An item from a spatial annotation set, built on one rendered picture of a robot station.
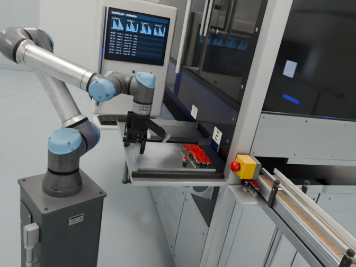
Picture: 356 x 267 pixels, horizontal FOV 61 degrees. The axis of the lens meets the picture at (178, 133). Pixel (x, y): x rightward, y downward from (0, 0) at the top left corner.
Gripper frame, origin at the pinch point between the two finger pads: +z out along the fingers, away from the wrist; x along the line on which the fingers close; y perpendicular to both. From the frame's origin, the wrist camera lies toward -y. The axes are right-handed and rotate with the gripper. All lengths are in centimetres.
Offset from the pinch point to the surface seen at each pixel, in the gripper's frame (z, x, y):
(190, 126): 4, -54, -41
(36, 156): 93, -179, 62
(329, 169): 6, -7, -109
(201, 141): 2.5, -28.0, -38.5
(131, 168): 4.5, 0.3, 3.1
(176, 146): 2.5, -19.5, -21.7
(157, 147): 3.4, -19.5, -12.3
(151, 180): 4.5, 9.9, -3.6
